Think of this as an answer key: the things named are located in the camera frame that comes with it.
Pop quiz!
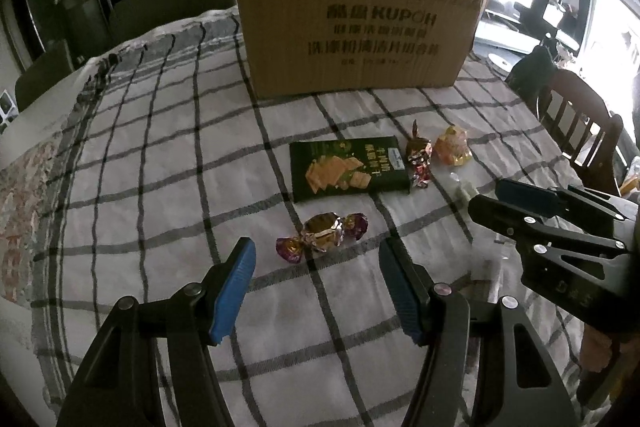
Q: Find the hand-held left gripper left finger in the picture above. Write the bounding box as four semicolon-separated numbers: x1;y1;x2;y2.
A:
55;237;258;427

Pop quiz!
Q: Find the person's right hand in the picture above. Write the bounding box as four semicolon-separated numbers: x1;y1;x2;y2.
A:
581;328;628;373

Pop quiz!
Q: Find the white low cabinet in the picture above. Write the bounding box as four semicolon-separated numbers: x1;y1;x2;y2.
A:
474;14;546;68

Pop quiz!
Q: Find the dark jacket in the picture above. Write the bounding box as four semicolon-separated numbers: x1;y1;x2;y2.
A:
505;45;559;110

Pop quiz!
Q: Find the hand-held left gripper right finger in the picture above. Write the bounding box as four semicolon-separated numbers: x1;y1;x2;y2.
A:
378;237;582;427

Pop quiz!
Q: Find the white storage stool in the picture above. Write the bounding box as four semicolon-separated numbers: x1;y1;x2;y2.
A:
0;89;21;132

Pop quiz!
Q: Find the brown red foil candy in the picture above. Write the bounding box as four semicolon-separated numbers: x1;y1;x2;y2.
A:
405;120;434;190

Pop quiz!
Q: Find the grey upholstered chair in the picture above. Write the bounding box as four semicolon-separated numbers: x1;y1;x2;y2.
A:
14;41;77;112
107;0;237;42

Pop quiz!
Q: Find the brown wooden chair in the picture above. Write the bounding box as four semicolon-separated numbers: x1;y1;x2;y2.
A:
537;68;627;198

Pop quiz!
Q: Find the orange snack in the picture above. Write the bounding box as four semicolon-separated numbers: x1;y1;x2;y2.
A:
433;125;474;166

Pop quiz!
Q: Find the brown cardboard box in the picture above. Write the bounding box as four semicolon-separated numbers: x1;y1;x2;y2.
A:
232;0;494;100

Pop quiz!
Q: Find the clear snack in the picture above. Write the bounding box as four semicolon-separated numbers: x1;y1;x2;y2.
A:
447;173;477;204

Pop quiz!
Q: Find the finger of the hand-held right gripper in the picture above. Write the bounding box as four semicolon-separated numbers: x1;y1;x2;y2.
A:
495;178;638;223
468;193;630;260

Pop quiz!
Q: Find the floral patterned cloth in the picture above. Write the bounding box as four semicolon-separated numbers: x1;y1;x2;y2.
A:
0;139;68;305

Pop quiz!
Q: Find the dark green cracker packet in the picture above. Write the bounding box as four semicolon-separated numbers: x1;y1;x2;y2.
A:
289;135;412;204

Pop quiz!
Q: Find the checked white tablecloth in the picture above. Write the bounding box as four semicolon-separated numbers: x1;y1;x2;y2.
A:
30;4;621;427

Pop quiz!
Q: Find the purple gold foil candy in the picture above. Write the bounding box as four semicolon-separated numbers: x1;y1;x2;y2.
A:
275;211;370;264

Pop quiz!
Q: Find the clear plastic wrapper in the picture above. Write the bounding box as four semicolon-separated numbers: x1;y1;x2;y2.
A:
467;234;511;298

